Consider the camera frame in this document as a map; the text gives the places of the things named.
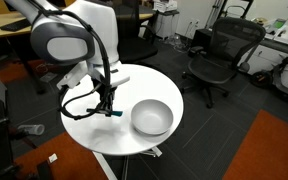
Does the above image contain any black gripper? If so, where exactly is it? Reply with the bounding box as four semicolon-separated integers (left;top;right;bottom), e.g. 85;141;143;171
97;85;116;112

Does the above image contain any teal marker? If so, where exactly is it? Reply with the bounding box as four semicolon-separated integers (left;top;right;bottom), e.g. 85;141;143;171
86;108;123;117

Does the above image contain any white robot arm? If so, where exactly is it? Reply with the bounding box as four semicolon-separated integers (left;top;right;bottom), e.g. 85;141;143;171
5;0;129;114

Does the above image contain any white bowl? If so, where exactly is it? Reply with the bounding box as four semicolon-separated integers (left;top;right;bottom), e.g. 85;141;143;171
131;99;173;135

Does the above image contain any round white table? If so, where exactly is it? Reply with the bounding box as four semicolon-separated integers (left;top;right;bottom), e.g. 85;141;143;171
61;64;184;157

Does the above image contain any black office chair far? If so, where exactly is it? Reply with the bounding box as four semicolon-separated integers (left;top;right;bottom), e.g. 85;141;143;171
113;0;158;63

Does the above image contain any clear plastic bottle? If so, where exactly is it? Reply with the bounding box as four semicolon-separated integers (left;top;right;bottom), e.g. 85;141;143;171
18;124;45;135

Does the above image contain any black keyboard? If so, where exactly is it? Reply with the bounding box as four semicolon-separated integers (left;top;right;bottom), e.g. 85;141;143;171
0;19;31;32

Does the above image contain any wooden desk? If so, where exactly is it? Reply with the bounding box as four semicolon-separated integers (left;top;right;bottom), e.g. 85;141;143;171
0;9;155;94

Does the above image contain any black mesh office chair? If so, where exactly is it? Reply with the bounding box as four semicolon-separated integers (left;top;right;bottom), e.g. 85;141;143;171
182;17;266;108

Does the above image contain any black scooter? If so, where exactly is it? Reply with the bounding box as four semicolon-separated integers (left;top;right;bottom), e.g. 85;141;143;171
250;56;288;95

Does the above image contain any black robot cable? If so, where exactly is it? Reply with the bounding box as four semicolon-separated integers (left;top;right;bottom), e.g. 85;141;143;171
27;0;113;121

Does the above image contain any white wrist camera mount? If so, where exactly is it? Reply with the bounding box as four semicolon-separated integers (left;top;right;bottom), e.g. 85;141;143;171
89;64;130;87

